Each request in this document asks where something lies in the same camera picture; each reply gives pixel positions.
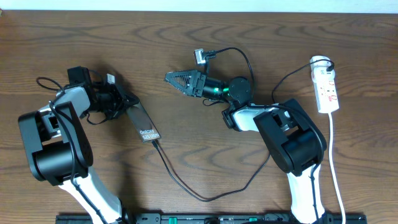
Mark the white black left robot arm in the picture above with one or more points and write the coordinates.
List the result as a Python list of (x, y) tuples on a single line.
[(58, 150)]

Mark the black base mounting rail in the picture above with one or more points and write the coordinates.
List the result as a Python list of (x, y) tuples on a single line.
[(155, 218)]

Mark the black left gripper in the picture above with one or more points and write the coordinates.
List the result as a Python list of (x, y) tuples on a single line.
[(121, 102)]

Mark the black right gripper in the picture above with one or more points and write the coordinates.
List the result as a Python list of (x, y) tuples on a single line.
[(195, 82)]

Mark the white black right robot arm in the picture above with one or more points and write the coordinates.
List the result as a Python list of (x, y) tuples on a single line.
[(294, 142)]

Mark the white power strip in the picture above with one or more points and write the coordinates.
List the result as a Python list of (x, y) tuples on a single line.
[(323, 78)]

